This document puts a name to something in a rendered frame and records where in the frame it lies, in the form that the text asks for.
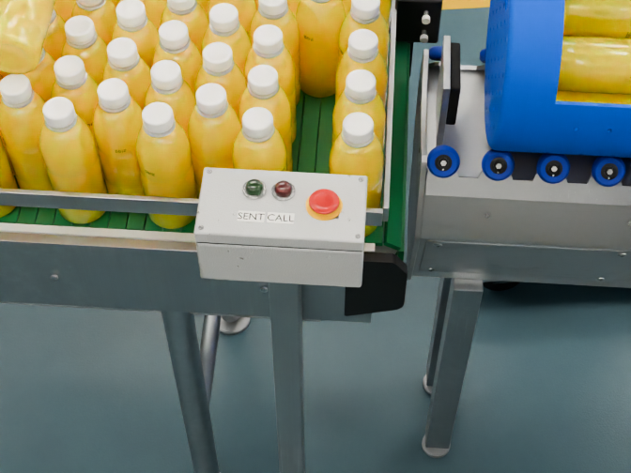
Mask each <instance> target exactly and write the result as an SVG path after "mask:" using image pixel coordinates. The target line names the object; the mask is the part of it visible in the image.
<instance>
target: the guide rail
mask: <svg viewBox="0 0 631 473"><path fill-rule="evenodd" d="M198 203H199V199H194V198H176V197H160V196H142V195H125V194H107V193H90V192H72V191H38V190H21V189H3V188H0V206H29V207H46V208H64V209H81V210H98V211H115V212H132V213H149V214H166V215H184V216H196V215H197V208H198ZM382 215H383V209H382V208H366V216H365V225H373V226H381V225H382Z"/></svg>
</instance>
